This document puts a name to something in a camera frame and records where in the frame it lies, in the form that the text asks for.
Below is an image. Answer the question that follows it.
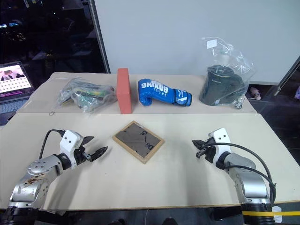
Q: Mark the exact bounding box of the pink object on floor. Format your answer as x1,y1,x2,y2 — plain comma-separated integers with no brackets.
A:
248,86,262,102

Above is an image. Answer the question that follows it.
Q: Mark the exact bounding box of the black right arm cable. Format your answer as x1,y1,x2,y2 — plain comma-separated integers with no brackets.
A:
202,142,278,205

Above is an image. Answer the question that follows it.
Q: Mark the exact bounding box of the wooden picture frame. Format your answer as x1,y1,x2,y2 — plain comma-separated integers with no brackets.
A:
112,120,165,165

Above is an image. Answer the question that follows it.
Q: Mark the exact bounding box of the blue boxing glove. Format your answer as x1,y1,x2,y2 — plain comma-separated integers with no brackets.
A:
137,78,193,107

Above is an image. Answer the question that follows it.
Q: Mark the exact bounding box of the laptop computer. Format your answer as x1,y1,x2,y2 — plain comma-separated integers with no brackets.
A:
0,60,36,126

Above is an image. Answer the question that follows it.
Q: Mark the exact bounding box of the clear bag with green items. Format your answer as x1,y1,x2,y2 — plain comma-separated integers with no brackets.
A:
57,77,118,116

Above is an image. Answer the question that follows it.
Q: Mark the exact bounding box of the yellow black tape strip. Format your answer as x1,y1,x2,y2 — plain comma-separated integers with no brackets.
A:
242,210,300,217

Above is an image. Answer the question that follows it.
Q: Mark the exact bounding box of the red brick block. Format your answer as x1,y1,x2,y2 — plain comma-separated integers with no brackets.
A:
116,67,133,115

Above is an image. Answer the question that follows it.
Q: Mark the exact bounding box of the dark rounded shape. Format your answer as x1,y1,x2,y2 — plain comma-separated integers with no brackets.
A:
161,217,181,225

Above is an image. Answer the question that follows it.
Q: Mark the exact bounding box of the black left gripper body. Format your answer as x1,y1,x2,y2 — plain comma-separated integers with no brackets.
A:
73,138,91,165

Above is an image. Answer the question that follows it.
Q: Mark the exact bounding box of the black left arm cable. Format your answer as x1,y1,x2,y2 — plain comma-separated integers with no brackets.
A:
38,129,65,160

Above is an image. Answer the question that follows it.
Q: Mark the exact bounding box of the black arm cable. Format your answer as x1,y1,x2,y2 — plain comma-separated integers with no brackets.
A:
202,142,278,205
38,129,65,160

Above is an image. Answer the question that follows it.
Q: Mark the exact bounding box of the black cylindrical pouch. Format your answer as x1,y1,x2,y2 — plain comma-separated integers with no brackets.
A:
199,65,246,106

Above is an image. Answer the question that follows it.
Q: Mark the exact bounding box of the large clear plastic bag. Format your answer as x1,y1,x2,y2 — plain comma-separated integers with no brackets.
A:
198,36,255,110

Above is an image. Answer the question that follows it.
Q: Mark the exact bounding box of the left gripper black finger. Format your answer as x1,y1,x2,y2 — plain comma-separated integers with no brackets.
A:
90,146,109,162
82,136,95,147

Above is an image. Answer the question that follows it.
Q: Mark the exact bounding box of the grey metal partition post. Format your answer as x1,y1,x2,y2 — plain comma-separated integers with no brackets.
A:
90,0,111,74

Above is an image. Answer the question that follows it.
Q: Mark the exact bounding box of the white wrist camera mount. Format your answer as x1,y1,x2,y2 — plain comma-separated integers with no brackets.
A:
207,127,233,164
59,130,84,170

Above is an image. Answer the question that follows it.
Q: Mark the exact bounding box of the grey slanted board leg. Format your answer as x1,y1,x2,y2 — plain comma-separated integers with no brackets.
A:
272,54,300,96

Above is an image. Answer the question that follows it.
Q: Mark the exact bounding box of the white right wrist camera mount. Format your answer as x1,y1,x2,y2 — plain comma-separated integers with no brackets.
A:
207,127,233,164

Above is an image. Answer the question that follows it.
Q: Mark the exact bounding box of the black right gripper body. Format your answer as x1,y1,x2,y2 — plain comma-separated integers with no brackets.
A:
203,138,218,163

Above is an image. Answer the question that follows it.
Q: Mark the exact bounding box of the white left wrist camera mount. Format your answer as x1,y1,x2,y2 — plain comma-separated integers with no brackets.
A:
59,130,84,170

